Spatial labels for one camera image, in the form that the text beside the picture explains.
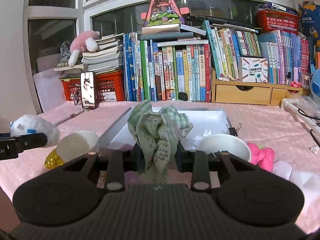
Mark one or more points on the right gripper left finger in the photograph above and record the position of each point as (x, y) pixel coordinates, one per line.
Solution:
(120, 162)

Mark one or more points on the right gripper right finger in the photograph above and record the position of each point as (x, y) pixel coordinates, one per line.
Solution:
(195, 162)

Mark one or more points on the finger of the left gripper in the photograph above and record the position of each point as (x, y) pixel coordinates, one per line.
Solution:
(30, 141)

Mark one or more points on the white fluffy plush toy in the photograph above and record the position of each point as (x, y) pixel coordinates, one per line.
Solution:
(31, 124)

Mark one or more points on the green floral cloth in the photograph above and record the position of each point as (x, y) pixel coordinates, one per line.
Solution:
(157, 134)

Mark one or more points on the pink and green flower plush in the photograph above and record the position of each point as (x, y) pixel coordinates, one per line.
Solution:
(262, 157)

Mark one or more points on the white bubble wrap block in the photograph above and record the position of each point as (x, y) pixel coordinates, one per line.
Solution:
(308, 182)

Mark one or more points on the white paper origami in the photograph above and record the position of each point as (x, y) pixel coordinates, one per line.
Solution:
(198, 138)

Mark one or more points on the purple plush toy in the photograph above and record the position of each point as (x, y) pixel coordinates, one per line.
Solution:
(132, 177)

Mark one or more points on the yellow sequin pouch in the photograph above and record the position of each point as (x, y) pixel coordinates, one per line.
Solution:
(53, 160)

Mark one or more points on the paper cup with cat drawing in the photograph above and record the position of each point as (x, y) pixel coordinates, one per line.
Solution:
(225, 143)

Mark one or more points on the white shallow box tray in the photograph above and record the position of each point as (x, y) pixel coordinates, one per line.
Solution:
(204, 120)

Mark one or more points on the black binder clip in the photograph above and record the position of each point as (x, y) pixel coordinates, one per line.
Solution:
(234, 130)

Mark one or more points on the paper cup with rabbit drawing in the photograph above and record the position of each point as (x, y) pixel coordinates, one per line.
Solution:
(77, 144)

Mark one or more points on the small black cube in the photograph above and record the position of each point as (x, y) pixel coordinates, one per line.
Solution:
(183, 96)

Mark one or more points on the wooden drawer organizer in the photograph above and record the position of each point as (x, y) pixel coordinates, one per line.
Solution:
(252, 93)

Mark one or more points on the red plastic crate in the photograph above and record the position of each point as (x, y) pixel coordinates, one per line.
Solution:
(105, 83)

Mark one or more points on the smartphone on stand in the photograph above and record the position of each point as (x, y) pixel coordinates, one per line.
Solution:
(87, 85)

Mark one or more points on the row of upright books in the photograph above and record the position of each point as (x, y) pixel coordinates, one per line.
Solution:
(158, 67)

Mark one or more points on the stack of paperback books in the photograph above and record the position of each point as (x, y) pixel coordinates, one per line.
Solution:
(108, 57)

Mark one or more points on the white patterned box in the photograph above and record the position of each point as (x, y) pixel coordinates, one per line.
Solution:
(253, 69)

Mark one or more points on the crumpled white wrapper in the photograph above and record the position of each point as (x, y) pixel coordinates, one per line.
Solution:
(315, 149)

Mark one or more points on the pink bunny plush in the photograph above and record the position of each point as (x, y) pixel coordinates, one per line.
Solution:
(84, 42)

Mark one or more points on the second row of books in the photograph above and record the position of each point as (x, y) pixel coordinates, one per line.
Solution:
(287, 53)

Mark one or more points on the blue Stitch plush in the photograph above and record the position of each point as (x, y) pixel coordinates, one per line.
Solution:
(314, 82)

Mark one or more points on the triangular paper house model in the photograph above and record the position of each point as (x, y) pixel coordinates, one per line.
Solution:
(163, 12)

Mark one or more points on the red basket on top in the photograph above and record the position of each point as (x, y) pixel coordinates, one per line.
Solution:
(275, 20)

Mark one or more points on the white PVC pipe frame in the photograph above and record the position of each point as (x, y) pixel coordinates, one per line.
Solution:
(287, 105)

